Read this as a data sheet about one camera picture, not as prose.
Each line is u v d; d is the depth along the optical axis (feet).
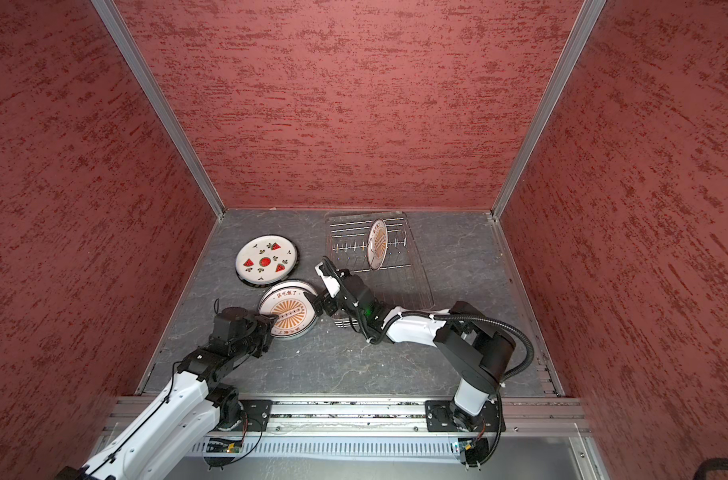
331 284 2.36
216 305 3.12
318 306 2.43
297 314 2.94
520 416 2.50
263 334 2.44
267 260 3.38
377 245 3.30
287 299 3.03
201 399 1.85
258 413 2.43
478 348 1.51
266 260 3.38
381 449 2.54
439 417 2.43
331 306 2.44
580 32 2.41
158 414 1.62
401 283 3.24
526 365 1.48
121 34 2.43
